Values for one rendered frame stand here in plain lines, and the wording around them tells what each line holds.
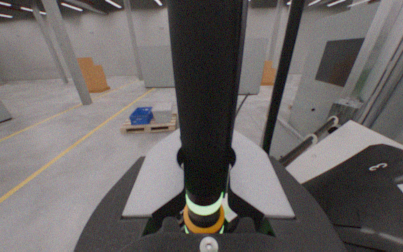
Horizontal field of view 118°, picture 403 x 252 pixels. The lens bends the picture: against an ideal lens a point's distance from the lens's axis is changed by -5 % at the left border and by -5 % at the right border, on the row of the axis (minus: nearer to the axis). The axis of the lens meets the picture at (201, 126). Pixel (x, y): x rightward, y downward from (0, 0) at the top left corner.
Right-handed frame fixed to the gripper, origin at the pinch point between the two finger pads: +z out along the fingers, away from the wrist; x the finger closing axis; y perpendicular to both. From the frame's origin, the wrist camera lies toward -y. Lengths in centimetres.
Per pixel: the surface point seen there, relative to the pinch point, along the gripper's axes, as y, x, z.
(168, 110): 102, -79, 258
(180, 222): 24.3, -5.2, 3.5
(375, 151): 5.5, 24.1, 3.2
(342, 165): 8.9, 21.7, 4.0
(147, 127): 134, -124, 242
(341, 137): 14.8, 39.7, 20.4
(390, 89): 5, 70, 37
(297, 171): 26.8, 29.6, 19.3
